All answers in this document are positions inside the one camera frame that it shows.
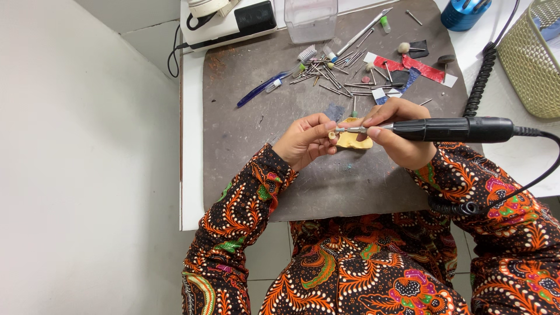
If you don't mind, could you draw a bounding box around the white motor control box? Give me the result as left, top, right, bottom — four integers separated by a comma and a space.
180, 0, 279, 53

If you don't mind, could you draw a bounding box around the black rotary handpiece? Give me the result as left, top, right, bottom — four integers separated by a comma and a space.
335, 116, 515, 144

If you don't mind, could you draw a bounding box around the beige plastic basket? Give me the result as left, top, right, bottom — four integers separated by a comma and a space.
496, 0, 560, 120

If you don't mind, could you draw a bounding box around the blue toothbrush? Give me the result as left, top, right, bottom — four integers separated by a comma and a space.
237, 45, 318, 108

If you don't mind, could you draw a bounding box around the pile of steel burs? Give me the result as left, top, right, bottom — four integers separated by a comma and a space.
289, 48, 406, 98

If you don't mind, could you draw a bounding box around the black coiled handpiece cable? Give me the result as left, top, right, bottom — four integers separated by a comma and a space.
427, 0, 560, 216

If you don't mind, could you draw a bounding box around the gray work mat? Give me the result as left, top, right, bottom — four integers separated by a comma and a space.
202, 0, 484, 223

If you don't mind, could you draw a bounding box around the white felt ball bur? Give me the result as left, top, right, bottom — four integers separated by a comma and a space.
397, 41, 428, 54

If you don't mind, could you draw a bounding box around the yellow dental cast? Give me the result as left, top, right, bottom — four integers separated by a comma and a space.
336, 117, 374, 150

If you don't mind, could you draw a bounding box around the metal wax knife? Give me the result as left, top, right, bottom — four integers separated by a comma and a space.
328, 7, 393, 62

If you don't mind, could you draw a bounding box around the blue metal cylinder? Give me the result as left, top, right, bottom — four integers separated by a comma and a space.
440, 0, 492, 32

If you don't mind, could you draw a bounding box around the gray wheel mandrel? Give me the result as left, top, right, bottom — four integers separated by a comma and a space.
437, 54, 456, 84

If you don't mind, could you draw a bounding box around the person's left hand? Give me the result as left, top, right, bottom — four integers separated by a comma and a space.
273, 113, 340, 172

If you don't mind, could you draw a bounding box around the gray blue sandpaper piece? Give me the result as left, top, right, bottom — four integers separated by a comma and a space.
323, 102, 347, 123

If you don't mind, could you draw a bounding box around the person's batik dress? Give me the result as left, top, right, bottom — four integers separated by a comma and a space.
257, 212, 474, 315

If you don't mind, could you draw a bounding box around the red sandpaper strip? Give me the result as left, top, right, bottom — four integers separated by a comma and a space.
363, 52, 459, 88

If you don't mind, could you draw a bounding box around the clear plastic container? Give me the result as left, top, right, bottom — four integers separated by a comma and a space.
284, 0, 339, 44

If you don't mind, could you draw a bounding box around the thin black power cable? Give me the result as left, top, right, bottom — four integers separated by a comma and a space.
167, 24, 190, 79

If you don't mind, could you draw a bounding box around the person's right hand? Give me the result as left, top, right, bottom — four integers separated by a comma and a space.
339, 97, 438, 171

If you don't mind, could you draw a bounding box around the black sandpaper piece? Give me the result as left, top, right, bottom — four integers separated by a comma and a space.
409, 40, 430, 59

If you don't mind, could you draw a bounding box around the blue sandpaper strip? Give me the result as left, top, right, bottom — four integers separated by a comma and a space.
372, 67, 422, 106

